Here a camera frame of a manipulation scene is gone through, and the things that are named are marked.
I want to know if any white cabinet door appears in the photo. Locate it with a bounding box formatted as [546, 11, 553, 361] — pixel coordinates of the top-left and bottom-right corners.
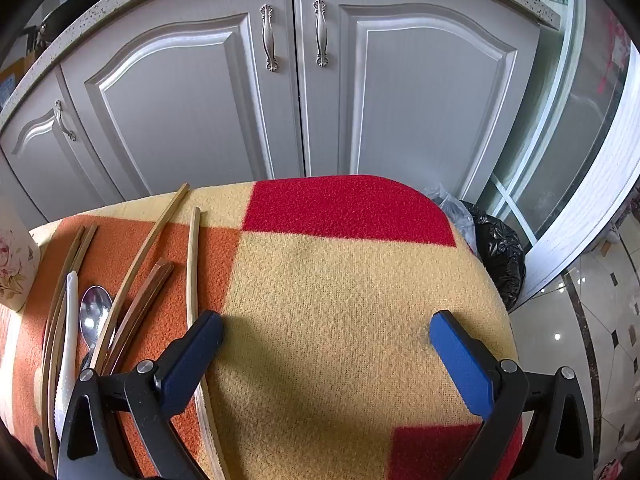
[0, 67, 126, 223]
[292, 0, 542, 201]
[59, 0, 307, 198]

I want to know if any clear plastic bag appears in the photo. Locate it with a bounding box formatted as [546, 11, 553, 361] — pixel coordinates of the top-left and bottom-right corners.
[425, 183, 478, 256]

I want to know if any black wok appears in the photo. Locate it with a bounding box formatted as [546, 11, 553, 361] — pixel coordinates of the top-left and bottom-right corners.
[37, 0, 133, 41]

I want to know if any thin brown chopstick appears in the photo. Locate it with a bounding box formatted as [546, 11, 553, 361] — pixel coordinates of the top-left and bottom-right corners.
[41, 225, 87, 461]
[45, 224, 99, 476]

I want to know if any checkered red orange yellow blanket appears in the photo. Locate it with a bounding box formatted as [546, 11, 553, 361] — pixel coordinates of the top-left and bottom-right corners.
[0, 175, 526, 480]

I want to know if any metal cabinet handle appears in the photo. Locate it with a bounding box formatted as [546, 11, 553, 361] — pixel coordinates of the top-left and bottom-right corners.
[312, 0, 331, 68]
[259, 4, 279, 72]
[53, 100, 77, 142]

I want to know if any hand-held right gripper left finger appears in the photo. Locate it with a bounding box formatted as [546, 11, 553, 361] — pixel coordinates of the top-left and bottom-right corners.
[56, 310, 224, 480]

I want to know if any black trash bag bin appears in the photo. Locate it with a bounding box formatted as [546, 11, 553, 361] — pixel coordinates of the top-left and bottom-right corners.
[460, 200, 527, 311]

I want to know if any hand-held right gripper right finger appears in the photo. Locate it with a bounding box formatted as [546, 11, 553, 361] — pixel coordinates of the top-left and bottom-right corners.
[429, 310, 596, 480]

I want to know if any white floral cup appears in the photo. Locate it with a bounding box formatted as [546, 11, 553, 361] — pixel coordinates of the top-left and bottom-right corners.
[0, 192, 41, 313]

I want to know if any white plastic spoon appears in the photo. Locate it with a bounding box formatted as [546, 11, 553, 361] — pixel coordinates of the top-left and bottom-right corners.
[55, 271, 80, 441]

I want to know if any metal spoon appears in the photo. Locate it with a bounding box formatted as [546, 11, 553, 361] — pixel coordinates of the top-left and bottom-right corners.
[79, 285, 115, 371]

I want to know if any curved white glass cabinet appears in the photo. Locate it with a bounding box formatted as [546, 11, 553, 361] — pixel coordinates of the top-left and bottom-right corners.
[490, 0, 640, 311]

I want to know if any dark brown chopstick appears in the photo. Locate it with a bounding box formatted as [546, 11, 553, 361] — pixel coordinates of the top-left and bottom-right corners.
[107, 261, 176, 376]
[102, 258, 168, 376]

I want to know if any speckled stone countertop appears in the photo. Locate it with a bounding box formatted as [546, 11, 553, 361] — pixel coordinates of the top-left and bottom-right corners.
[0, 0, 562, 131]

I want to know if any light bamboo chopstick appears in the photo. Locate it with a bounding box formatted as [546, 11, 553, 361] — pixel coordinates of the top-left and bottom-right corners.
[186, 206, 223, 480]
[94, 183, 191, 372]

